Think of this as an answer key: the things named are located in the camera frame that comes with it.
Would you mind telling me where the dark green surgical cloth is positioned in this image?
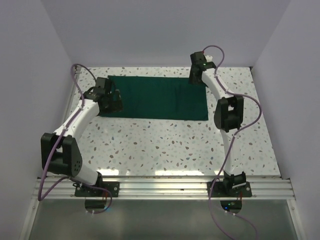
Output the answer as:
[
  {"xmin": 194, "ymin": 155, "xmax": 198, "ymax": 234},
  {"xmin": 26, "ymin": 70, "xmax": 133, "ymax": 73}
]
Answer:
[{"xmin": 101, "ymin": 75, "xmax": 209, "ymax": 121}]

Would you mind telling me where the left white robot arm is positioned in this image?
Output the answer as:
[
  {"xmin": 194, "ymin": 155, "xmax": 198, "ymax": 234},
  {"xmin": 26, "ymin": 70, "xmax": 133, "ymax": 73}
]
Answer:
[{"xmin": 40, "ymin": 77, "xmax": 123, "ymax": 197}]

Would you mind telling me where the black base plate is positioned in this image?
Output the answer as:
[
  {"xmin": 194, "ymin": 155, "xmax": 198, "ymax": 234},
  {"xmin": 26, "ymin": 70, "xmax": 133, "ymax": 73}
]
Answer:
[
  {"xmin": 206, "ymin": 181, "xmax": 253, "ymax": 198},
  {"xmin": 72, "ymin": 181, "xmax": 120, "ymax": 198}
]

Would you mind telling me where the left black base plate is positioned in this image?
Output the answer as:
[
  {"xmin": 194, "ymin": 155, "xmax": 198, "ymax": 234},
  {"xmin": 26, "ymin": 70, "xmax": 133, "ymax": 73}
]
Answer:
[{"xmin": 72, "ymin": 181, "xmax": 120, "ymax": 198}]

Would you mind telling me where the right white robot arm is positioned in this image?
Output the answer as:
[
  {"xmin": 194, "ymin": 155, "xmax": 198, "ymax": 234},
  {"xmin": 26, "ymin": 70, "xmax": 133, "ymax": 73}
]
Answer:
[{"xmin": 189, "ymin": 51, "xmax": 247, "ymax": 198}]

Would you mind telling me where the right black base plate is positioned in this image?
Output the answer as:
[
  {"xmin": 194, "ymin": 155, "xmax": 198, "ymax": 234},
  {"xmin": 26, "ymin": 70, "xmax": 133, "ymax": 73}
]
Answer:
[{"xmin": 206, "ymin": 181, "xmax": 253, "ymax": 198}]

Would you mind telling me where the aluminium mounting rail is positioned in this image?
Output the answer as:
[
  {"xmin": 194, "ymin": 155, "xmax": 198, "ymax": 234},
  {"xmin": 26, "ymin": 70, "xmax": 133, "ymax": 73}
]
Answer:
[{"xmin": 32, "ymin": 176, "xmax": 296, "ymax": 201}]

